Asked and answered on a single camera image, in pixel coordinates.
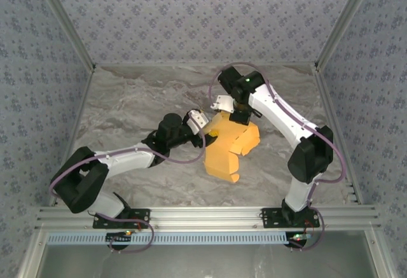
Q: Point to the aluminium left lower frame bar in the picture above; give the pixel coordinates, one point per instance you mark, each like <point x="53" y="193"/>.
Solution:
<point x="31" y="255"/>

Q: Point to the black left LED board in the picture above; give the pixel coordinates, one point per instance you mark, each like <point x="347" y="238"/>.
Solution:
<point x="119" y="238"/>

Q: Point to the aluminium frame bar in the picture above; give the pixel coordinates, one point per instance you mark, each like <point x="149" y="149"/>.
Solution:
<point x="31" y="255"/>
<point x="381" y="255"/>

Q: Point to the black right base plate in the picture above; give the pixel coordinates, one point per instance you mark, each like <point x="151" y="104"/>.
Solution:
<point x="270" y="219"/>

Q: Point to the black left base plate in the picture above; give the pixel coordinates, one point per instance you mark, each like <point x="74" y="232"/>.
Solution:
<point x="140" y="219"/>

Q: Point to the black right LED board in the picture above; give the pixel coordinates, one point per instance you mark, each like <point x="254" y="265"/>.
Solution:
<point x="299" y="237"/>

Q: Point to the black led board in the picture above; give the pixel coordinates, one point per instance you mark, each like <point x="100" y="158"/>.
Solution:
<point x="299" y="237"/>
<point x="119" y="238"/>

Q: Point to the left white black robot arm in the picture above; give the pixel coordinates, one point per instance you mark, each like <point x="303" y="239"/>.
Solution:
<point x="127" y="161"/>

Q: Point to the aluminium cross rail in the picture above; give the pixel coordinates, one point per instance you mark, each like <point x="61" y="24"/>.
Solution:
<point x="203" y="217"/>

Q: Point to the aluminium right side rail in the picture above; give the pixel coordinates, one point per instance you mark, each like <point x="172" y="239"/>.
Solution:
<point x="332" y="115"/>

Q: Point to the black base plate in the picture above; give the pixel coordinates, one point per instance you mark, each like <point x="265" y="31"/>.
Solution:
<point x="270" y="219"/>
<point x="140" y="219"/>

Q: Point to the aluminium right frame post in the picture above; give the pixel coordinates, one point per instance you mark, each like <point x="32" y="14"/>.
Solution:
<point x="346" y="20"/>

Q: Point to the aluminium frame post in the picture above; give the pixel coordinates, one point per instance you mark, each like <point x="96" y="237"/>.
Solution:
<point x="346" y="20"/>
<point x="63" y="20"/>

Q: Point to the aluminium left side rail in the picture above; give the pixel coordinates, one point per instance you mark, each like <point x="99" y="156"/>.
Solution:
<point x="75" y="128"/>

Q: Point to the yellow paper box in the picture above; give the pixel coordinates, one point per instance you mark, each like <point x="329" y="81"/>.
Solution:
<point x="219" y="157"/>

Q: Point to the aluminium left frame post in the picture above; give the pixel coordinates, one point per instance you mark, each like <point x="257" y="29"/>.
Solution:
<point x="63" y="20"/>

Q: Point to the grey metal panel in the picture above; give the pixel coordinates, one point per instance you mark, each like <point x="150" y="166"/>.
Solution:
<point x="203" y="262"/>

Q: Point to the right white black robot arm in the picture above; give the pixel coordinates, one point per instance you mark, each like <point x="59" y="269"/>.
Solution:
<point x="280" y="115"/>

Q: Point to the aluminium right lower frame bar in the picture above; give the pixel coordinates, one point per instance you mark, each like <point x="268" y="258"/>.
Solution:
<point x="381" y="255"/>

